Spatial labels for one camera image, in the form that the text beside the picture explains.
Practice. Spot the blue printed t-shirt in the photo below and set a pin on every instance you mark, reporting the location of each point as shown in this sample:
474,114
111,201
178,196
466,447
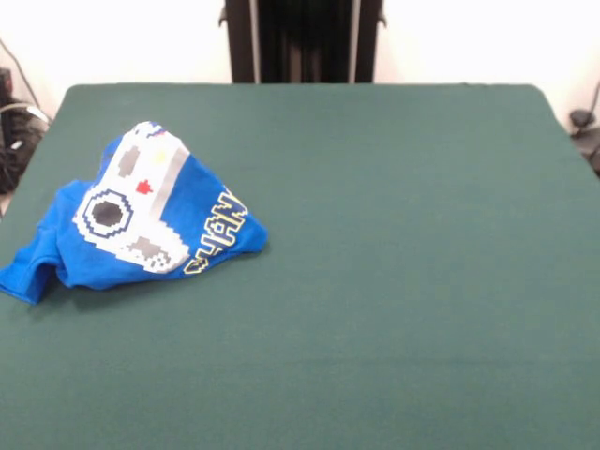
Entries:
140,225

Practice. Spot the dark green table cloth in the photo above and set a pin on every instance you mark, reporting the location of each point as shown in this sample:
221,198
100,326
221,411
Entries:
375,304

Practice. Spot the black equipment pile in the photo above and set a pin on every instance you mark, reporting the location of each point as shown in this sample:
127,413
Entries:
16,145

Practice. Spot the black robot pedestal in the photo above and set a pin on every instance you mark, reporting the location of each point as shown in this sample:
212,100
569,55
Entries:
300,42

